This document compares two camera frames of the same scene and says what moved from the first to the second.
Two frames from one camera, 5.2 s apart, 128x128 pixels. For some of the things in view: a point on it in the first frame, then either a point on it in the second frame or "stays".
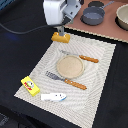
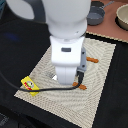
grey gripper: (69, 9) → (83, 61)
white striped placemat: (70, 77) stays
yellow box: (30, 86) stays
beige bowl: (121, 18) stays
